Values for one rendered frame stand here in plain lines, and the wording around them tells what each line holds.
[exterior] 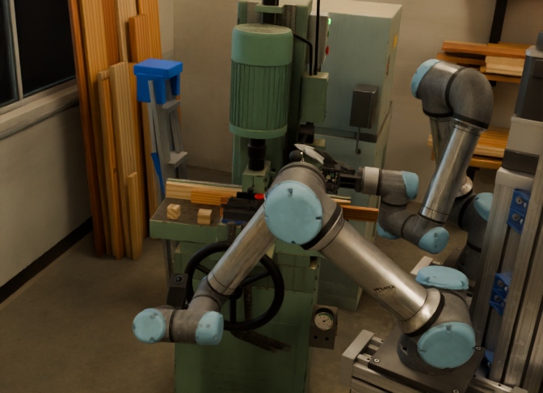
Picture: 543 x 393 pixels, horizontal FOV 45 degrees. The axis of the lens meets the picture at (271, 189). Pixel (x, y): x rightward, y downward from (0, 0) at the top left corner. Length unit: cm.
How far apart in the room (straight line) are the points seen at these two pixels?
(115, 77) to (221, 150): 159
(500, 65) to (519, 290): 226
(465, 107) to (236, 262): 70
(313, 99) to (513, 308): 91
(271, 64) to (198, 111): 285
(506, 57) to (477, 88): 204
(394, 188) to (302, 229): 58
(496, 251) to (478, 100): 38
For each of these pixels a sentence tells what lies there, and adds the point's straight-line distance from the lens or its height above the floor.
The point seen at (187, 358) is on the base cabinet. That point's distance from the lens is 225.
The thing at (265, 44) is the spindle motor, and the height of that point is 144.
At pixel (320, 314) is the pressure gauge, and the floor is 68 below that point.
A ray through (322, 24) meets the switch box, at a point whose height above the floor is 145.
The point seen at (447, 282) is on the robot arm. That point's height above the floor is 105.
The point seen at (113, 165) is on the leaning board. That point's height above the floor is 54.
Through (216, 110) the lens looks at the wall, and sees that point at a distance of 464.
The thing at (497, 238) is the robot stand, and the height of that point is 108.
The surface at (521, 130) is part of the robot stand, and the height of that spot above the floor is 135.
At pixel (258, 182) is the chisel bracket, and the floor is 101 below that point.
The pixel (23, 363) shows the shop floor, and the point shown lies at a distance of 299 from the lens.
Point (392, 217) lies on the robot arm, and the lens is 183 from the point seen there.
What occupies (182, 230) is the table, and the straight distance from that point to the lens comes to 200.
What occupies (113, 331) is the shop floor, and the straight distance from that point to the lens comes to 310.
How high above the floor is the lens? 179
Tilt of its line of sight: 23 degrees down
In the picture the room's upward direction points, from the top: 3 degrees clockwise
